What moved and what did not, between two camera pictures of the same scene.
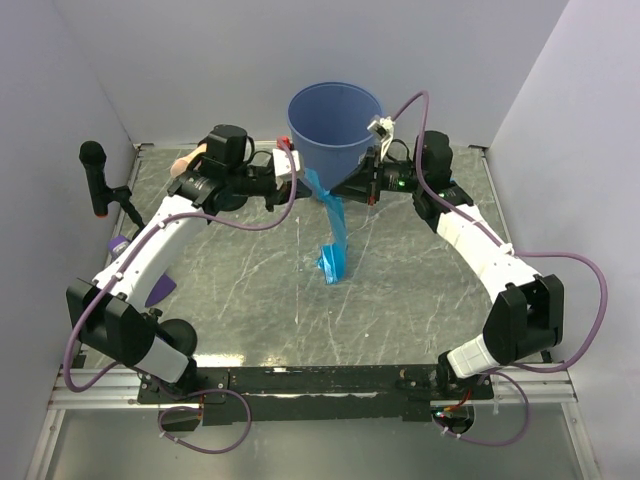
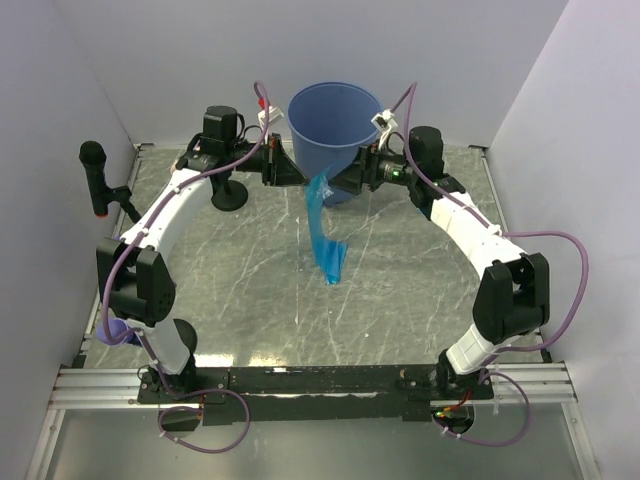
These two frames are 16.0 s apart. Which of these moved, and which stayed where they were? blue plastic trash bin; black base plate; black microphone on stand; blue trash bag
Moved: blue trash bag
Stayed: black microphone on stand; blue plastic trash bin; black base plate
